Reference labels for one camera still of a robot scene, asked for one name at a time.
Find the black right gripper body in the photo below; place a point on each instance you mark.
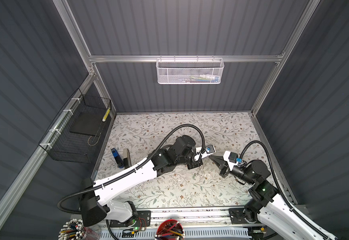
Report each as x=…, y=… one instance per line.
x=224, y=172

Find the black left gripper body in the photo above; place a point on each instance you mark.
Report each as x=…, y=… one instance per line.
x=194, y=163

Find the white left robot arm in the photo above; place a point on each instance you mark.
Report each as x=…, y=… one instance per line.
x=96, y=201

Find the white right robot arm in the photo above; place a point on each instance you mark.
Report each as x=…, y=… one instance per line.
x=268, y=204

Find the red pencil cup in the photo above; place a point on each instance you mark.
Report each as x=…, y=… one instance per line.
x=170, y=230

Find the white mesh basket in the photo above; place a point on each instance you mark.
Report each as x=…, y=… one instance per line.
x=189, y=71

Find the yellow marker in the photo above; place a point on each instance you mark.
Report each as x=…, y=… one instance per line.
x=106, y=114

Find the black foam pad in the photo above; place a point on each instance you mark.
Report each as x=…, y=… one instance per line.
x=88, y=124

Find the clear pencil cup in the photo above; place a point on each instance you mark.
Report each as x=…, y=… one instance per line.
x=75, y=230

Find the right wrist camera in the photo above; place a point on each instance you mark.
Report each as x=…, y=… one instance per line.
x=233, y=160

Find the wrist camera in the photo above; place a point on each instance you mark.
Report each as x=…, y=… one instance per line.
x=233, y=160
x=203, y=153

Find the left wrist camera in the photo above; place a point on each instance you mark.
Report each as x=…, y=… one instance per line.
x=203, y=153

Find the white slotted cable duct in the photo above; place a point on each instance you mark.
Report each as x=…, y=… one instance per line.
x=210, y=233

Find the black wire basket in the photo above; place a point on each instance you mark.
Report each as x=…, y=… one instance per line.
x=61, y=145

